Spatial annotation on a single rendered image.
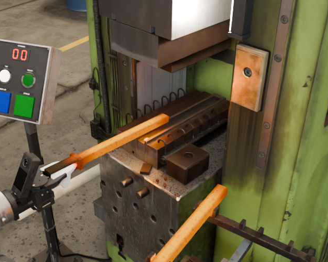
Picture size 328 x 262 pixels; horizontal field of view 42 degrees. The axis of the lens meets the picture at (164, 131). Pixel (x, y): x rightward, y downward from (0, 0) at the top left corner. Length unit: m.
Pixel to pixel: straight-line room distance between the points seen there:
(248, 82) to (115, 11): 0.43
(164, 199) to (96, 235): 1.17
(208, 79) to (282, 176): 0.63
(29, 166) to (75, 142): 2.09
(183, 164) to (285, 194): 0.31
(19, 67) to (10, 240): 1.18
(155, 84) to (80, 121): 1.86
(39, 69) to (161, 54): 0.55
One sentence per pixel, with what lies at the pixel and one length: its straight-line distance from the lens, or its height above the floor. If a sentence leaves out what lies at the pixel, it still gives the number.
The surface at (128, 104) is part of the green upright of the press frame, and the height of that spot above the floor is 0.98.
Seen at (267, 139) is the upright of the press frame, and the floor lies 1.10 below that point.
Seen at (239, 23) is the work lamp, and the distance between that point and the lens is 1.13.
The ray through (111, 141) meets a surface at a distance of 1.31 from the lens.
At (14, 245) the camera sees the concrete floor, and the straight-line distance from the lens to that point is 2.53.
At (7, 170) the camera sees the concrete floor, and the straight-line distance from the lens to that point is 3.05.
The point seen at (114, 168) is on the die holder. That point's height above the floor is 0.87.
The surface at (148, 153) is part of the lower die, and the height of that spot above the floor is 0.96.
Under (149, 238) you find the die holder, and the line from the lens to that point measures 1.54.
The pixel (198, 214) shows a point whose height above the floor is 1.04.
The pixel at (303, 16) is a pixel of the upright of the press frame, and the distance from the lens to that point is 1.09.
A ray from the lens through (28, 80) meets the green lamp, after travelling 1.63.
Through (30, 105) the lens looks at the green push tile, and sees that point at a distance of 1.61.
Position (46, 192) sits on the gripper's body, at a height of 1.02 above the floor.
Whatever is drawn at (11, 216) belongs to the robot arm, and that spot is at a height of 1.02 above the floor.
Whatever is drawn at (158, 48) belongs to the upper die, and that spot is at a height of 1.33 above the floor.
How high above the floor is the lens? 1.78
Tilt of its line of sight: 33 degrees down
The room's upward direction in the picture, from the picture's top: 1 degrees clockwise
